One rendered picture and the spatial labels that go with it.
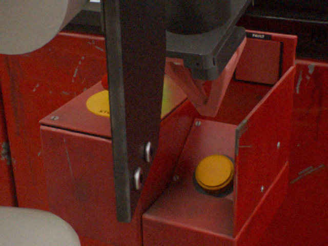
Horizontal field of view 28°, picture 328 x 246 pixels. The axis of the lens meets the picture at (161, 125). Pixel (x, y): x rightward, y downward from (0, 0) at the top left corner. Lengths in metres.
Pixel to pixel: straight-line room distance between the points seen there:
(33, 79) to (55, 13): 0.78
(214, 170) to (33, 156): 0.47
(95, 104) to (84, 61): 0.28
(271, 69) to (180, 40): 0.18
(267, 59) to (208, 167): 0.12
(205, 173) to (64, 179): 0.13
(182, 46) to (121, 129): 0.25
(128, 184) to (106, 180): 0.35
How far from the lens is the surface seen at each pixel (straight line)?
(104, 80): 0.64
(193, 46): 0.49
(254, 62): 0.67
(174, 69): 0.55
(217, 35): 0.50
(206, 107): 0.58
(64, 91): 0.96
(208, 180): 0.63
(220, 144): 0.66
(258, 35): 0.66
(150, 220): 0.61
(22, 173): 1.08
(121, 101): 0.25
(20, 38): 0.22
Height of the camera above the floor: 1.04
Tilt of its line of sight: 25 degrees down
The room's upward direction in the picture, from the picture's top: 2 degrees counter-clockwise
